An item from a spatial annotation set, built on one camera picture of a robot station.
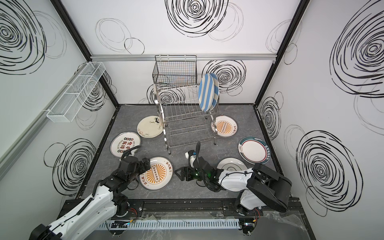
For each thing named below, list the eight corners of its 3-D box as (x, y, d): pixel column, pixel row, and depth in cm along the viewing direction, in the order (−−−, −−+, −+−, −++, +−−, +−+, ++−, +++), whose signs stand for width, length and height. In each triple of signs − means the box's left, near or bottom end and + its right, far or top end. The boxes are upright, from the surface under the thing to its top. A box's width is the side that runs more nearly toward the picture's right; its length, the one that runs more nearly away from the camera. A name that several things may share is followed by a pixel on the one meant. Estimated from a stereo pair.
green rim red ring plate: (241, 163, 91) (242, 162, 89) (236, 138, 103) (237, 136, 101) (272, 163, 91) (274, 162, 89) (264, 138, 102) (265, 136, 101)
